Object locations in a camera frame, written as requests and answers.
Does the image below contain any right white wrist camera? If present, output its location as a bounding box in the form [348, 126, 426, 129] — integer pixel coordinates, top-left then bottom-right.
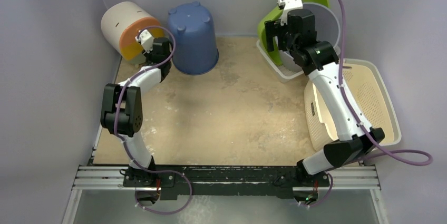
[277, 0, 303, 26]

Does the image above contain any round drawer cabinet orange yellow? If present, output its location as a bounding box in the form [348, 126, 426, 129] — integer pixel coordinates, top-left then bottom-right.
[101, 1, 164, 65]

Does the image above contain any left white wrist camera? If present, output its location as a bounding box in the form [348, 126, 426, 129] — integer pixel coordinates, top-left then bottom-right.
[135, 29, 154, 53]

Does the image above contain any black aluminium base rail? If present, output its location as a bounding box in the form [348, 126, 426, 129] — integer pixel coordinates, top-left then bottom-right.
[73, 165, 381, 211]

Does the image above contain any grey plastic bucket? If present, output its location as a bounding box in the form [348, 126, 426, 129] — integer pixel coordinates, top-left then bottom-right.
[279, 2, 341, 73]

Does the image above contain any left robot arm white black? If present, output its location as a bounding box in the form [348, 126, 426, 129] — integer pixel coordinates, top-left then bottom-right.
[100, 37, 177, 187]

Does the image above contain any large cream laundry basket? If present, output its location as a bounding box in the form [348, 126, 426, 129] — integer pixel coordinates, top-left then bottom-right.
[304, 59, 402, 151]

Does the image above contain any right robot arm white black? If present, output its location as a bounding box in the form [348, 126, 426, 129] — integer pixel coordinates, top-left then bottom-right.
[264, 9, 385, 186]

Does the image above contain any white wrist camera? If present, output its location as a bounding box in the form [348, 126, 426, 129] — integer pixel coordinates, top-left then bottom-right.
[135, 29, 154, 53]
[277, 0, 303, 26]

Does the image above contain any small white perforated basket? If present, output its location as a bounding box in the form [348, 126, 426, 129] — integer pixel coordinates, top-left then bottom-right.
[256, 40, 304, 83]

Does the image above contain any green plastic tray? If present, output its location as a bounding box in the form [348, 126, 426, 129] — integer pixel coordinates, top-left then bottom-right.
[257, 0, 329, 66]

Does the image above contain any blue plastic bucket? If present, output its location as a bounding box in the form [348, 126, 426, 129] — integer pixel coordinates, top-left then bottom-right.
[167, 1, 219, 75]

